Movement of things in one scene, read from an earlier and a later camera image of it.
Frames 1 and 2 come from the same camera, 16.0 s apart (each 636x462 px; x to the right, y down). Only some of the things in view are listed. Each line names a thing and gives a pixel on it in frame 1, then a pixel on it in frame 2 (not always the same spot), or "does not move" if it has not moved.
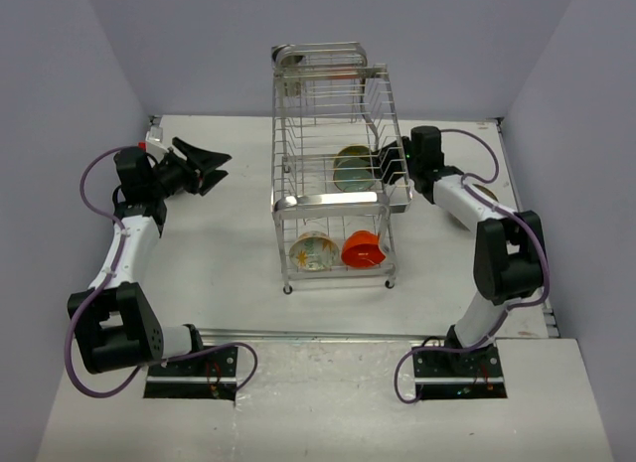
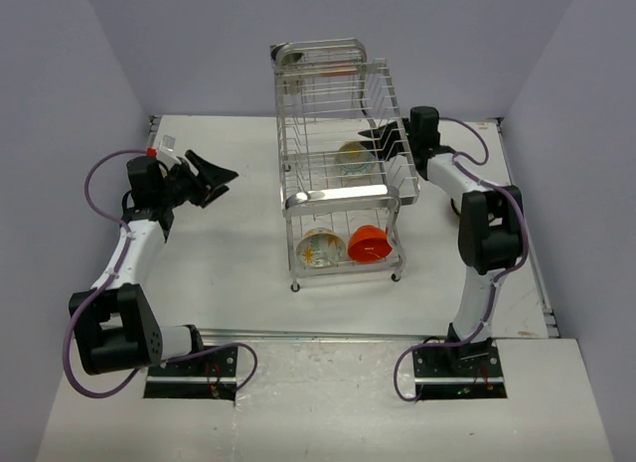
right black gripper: x=387 y=158 -> x=380 y=133
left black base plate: x=211 y=376 does not move
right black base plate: x=474 y=374 does not move
